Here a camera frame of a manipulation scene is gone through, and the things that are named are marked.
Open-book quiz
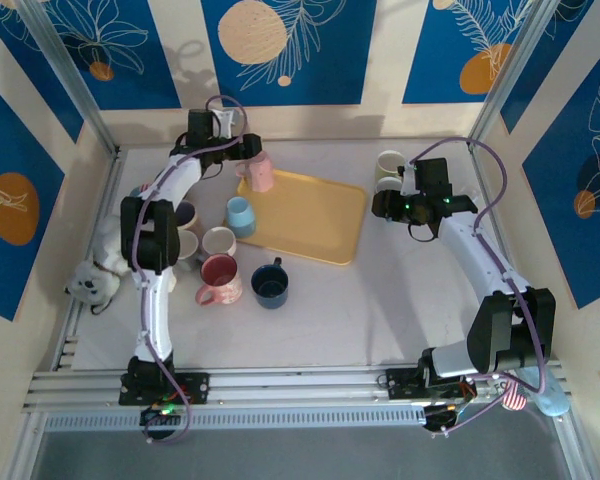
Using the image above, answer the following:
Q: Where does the light green mug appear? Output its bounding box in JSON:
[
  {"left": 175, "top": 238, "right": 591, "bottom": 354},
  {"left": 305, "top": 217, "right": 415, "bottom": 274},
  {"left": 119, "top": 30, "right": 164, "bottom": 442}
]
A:
[{"left": 376, "top": 149, "right": 409, "bottom": 184}]

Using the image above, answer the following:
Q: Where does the light blue mug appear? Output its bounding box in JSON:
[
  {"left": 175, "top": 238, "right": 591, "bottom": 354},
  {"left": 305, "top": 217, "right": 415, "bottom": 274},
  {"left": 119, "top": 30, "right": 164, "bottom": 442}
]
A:
[{"left": 225, "top": 196, "right": 257, "bottom": 240}]

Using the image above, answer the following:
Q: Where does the pale pink tall mug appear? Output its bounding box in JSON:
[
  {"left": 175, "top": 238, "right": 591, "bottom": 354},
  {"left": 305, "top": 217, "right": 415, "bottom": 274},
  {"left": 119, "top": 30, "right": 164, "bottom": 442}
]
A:
[{"left": 201, "top": 226, "right": 238, "bottom": 257}]

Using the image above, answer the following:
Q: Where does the grey mug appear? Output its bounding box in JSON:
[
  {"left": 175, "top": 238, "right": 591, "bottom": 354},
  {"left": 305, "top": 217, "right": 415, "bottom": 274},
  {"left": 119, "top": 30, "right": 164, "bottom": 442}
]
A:
[{"left": 178, "top": 230, "right": 202, "bottom": 274}]

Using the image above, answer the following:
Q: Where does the pink patterned mug red interior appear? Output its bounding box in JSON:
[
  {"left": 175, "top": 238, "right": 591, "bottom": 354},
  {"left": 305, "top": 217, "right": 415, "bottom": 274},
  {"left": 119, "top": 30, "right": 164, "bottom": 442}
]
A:
[{"left": 194, "top": 253, "right": 244, "bottom": 307}]

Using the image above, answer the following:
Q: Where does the navy blue mug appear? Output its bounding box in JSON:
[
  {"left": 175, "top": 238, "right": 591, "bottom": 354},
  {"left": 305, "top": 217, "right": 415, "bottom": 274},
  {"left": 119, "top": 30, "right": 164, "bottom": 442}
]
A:
[{"left": 249, "top": 256, "right": 290, "bottom": 310}]

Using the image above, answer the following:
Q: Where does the yellow plastic tray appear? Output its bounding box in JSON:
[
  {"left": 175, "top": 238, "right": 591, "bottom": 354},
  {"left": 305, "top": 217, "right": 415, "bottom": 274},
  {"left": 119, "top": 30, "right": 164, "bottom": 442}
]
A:
[{"left": 223, "top": 167, "right": 369, "bottom": 266}]

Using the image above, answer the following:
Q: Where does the white plush toy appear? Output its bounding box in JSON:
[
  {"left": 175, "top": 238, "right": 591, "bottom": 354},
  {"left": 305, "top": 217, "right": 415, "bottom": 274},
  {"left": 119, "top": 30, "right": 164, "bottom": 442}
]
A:
[{"left": 63, "top": 214, "right": 134, "bottom": 315}]

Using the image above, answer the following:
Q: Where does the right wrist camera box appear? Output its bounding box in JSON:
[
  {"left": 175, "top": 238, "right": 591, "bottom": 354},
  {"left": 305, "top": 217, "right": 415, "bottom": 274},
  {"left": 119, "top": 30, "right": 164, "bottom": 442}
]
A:
[{"left": 399, "top": 162, "right": 421, "bottom": 196}]

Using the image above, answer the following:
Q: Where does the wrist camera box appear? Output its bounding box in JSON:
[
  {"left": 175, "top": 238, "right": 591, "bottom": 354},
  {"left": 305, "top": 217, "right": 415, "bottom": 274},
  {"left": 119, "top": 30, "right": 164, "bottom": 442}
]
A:
[
  {"left": 214, "top": 109, "right": 242, "bottom": 140},
  {"left": 399, "top": 162, "right": 421, "bottom": 196}
]

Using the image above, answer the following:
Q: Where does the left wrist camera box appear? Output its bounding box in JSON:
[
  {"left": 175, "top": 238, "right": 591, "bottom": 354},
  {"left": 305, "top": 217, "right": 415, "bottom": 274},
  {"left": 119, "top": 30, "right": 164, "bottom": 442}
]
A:
[{"left": 214, "top": 109, "right": 242, "bottom": 140}]

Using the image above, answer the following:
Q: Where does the aluminium side rail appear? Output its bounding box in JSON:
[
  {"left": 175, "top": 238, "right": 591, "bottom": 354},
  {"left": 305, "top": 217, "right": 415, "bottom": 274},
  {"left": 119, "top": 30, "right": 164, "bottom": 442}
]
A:
[
  {"left": 468, "top": 142, "right": 569, "bottom": 381},
  {"left": 49, "top": 148, "right": 127, "bottom": 372}
]

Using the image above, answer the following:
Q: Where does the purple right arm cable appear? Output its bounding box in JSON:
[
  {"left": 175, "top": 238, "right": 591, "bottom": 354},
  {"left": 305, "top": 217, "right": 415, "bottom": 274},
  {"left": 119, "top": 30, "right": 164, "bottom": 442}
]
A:
[{"left": 407, "top": 137, "right": 549, "bottom": 440}]

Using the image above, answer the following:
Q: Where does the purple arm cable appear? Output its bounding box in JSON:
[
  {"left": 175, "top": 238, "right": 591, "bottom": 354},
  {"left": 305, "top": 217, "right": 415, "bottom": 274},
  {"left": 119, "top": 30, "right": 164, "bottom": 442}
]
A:
[
  {"left": 132, "top": 94, "right": 250, "bottom": 446},
  {"left": 407, "top": 137, "right": 549, "bottom": 440}
]

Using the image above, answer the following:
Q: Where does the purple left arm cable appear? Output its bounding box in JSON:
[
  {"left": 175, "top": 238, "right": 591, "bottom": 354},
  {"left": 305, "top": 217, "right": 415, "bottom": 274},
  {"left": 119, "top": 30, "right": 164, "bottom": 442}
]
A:
[{"left": 132, "top": 94, "right": 250, "bottom": 446}]

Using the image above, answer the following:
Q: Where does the aluminium frame post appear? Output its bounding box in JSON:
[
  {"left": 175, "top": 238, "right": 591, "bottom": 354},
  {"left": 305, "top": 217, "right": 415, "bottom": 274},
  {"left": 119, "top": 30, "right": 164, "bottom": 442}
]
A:
[
  {"left": 14, "top": 0, "right": 121, "bottom": 157},
  {"left": 468, "top": 0, "right": 596, "bottom": 150}
]

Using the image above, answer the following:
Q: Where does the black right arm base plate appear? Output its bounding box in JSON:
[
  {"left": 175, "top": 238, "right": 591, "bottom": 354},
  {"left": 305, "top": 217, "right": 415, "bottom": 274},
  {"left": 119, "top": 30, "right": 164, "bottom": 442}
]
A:
[{"left": 385, "top": 368, "right": 476, "bottom": 401}]

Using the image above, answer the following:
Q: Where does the aluminium mounting rail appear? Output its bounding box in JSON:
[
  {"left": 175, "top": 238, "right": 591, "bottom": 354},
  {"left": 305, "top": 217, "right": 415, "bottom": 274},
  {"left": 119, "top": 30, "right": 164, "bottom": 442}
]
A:
[{"left": 22, "top": 367, "right": 571, "bottom": 415}]

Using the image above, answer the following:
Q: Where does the grey slotted cable duct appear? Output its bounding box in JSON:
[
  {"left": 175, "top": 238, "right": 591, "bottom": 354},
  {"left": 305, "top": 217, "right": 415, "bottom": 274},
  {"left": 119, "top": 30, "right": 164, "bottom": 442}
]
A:
[{"left": 43, "top": 410, "right": 427, "bottom": 434}]

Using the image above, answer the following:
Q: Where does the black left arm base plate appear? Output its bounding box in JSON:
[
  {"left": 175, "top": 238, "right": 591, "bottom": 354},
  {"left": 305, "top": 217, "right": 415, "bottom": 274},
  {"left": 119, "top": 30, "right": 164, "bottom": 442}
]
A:
[{"left": 118, "top": 372, "right": 211, "bottom": 406}]

